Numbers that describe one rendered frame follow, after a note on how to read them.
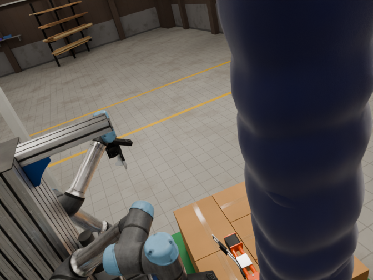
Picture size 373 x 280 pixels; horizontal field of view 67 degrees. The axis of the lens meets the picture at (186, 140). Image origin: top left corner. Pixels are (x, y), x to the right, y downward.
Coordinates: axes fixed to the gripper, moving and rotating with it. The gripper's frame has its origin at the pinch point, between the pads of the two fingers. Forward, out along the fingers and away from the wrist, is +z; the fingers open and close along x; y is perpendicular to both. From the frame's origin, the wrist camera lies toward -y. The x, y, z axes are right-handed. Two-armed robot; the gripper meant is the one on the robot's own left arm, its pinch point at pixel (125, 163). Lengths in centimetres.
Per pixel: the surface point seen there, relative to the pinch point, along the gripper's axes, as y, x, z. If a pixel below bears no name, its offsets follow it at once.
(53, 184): 100, -240, 127
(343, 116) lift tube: -28, 123, -66
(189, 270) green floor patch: -17, -23, 152
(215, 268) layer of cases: -30, 24, 98
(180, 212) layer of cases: -30, -43, 98
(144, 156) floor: -38, -252, 152
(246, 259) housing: -36, 66, 42
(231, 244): -34, 54, 42
